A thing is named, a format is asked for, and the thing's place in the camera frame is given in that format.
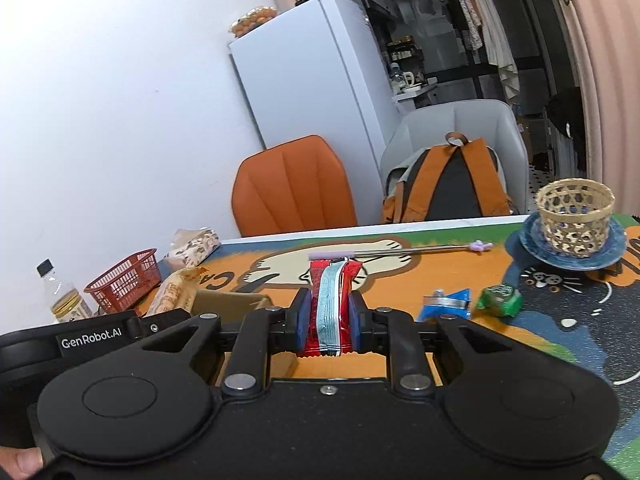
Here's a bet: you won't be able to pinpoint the pink curtain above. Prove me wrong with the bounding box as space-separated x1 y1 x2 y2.
563 0 639 214

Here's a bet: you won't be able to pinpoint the hanging clothes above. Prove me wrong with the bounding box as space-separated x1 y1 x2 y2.
437 0 521 107

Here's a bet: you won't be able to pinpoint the patterned tissue pack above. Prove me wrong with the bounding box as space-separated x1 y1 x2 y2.
163 228 221 271

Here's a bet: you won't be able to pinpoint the orange chair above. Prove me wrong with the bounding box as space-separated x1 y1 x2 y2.
231 134 358 237

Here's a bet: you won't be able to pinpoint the purple handled metal stick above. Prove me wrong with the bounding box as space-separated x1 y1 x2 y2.
308 240 494 261

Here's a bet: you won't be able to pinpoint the green snack packet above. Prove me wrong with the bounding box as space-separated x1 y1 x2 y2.
475 283 523 318

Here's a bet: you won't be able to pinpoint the orange and black backpack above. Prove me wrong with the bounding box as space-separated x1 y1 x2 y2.
382 132 518 223

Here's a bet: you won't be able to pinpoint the red and blue snack bar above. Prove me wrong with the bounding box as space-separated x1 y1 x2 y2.
296 257 362 358

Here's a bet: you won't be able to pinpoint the tea bottle black cap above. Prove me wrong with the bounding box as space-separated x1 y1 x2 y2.
34 258 94 325

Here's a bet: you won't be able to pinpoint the grey armchair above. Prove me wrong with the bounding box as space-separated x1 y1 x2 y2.
381 100 529 223

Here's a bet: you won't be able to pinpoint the brown cardboard box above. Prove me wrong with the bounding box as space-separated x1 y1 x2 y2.
191 289 357 379

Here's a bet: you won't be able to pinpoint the white refrigerator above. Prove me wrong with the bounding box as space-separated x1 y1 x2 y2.
230 0 400 224

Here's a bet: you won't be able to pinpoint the woven bamboo basket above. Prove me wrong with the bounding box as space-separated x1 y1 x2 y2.
535 178 615 250

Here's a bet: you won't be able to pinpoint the person's left hand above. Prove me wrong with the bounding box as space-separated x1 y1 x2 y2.
0 446 43 480

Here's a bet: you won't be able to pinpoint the red plastic basket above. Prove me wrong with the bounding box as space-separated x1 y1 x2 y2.
84 248 160 313

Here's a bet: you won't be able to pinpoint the cartoon cat table mat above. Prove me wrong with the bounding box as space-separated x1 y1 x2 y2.
134 211 640 480

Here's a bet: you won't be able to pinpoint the blue ceramic plate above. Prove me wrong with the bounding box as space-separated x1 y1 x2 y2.
518 212 627 272

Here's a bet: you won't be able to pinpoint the clear cracker packet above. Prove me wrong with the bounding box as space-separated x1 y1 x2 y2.
138 266 205 316

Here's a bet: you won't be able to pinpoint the bag of oranges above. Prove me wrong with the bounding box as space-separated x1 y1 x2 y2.
229 6 278 38

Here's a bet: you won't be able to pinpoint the blue snack packet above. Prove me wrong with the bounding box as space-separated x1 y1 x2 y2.
418 288 471 322

